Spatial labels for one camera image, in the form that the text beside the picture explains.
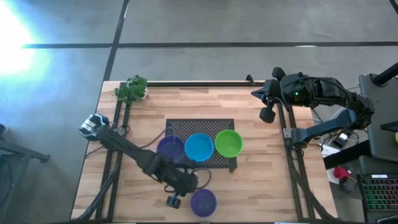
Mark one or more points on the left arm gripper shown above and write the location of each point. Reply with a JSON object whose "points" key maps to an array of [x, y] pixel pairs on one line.
{"points": [[185, 182]]}

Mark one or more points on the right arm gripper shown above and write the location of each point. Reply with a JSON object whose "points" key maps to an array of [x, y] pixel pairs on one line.
{"points": [[276, 91]]}

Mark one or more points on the purple plastic mini bowl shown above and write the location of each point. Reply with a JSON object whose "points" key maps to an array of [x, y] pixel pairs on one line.
{"points": [[204, 203], [169, 146]]}

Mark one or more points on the blue plastic mini bowl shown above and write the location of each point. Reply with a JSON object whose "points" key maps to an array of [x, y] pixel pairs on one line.
{"points": [[199, 147]]}

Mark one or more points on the green plastic mini bowl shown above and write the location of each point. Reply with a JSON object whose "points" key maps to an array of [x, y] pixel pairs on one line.
{"points": [[229, 143]]}

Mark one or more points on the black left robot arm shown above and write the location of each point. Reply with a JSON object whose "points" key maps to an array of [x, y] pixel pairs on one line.
{"points": [[130, 149]]}

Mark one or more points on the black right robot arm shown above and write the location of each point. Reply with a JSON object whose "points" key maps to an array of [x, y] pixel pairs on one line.
{"points": [[326, 90]]}

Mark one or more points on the black perforated metal rack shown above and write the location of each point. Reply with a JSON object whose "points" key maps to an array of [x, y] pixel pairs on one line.
{"points": [[202, 126]]}

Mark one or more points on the white paper sheet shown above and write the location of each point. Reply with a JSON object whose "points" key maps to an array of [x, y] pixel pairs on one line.
{"points": [[329, 151]]}

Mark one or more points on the black diagonal bar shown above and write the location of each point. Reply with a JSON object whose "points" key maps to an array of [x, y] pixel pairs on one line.
{"points": [[348, 154]]}

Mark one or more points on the green plant in white pot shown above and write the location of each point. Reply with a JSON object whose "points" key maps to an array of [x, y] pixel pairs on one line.
{"points": [[132, 88]]}

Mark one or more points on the small red object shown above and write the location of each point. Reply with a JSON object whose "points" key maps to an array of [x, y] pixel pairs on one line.
{"points": [[340, 172]]}

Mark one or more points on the dark grey flat panel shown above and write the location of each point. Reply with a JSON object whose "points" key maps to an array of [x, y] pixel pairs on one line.
{"points": [[379, 118]]}

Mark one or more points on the black round pole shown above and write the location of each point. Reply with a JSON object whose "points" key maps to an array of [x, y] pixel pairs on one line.
{"points": [[387, 74]]}

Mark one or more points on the black metal stand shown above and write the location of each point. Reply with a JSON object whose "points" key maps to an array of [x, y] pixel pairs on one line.
{"points": [[37, 156]]}

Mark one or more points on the backlit laptop keyboard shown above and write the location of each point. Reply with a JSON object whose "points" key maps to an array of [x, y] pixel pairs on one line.
{"points": [[379, 194]]}

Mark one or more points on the black aluminium frame rail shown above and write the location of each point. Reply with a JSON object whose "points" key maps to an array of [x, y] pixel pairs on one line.
{"points": [[115, 199], [294, 193]]}

